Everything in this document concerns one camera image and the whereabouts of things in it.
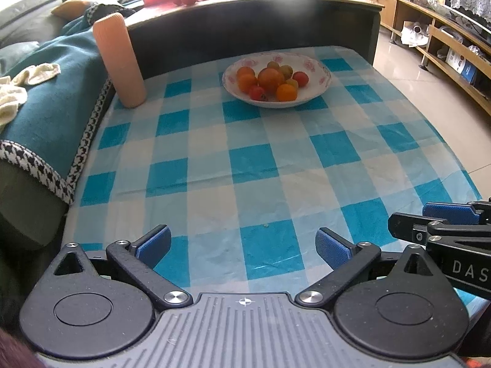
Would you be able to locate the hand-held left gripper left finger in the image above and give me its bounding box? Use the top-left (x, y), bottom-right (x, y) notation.
top-left (51, 225), bottom-right (193, 311)

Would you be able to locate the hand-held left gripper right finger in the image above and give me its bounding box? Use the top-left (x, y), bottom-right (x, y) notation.
top-left (295, 227), bottom-right (440, 310)

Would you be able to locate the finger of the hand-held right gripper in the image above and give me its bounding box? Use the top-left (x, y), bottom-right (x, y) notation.
top-left (387, 212), bottom-right (491, 245)
top-left (421, 198), bottom-right (491, 225)

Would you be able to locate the white floral plate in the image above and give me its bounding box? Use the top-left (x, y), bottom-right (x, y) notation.
top-left (222, 52), bottom-right (331, 109)

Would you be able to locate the large red-orange tomato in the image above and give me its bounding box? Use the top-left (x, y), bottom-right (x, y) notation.
top-left (257, 67), bottom-right (285, 93)

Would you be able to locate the blue white checkered tablecloth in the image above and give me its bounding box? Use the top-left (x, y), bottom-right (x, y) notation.
top-left (63, 46), bottom-right (484, 315)

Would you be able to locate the grey-green sofa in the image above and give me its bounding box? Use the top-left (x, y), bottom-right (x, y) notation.
top-left (0, 159), bottom-right (70, 247)

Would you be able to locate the blue white box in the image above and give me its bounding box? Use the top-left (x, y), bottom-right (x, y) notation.
top-left (447, 50), bottom-right (479, 84)

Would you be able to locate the wooden shelf cabinet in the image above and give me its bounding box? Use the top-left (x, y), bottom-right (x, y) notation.
top-left (364, 0), bottom-right (491, 116)

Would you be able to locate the dark red fleece clothing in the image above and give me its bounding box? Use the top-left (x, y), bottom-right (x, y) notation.
top-left (0, 328), bottom-right (39, 368)

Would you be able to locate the teal blanket houndstooth trim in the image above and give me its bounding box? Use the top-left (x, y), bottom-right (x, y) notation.
top-left (0, 2), bottom-right (137, 205)

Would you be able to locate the white plastic bag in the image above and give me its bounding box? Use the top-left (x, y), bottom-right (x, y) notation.
top-left (401, 21), bottom-right (431, 47)

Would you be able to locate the pink ribbed cylinder vase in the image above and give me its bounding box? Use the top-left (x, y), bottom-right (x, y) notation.
top-left (93, 13), bottom-right (147, 109)

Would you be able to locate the cream cloth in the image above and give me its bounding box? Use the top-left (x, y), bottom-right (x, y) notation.
top-left (0, 62), bottom-right (61, 131)

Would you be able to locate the dark coffee table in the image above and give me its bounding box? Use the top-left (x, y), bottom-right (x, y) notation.
top-left (123, 0), bottom-right (386, 81)

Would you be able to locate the yellow cushion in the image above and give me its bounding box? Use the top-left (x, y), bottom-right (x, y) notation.
top-left (52, 0), bottom-right (101, 18)

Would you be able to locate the grey pillow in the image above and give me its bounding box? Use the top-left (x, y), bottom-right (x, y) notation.
top-left (0, 0), bottom-right (96, 44)

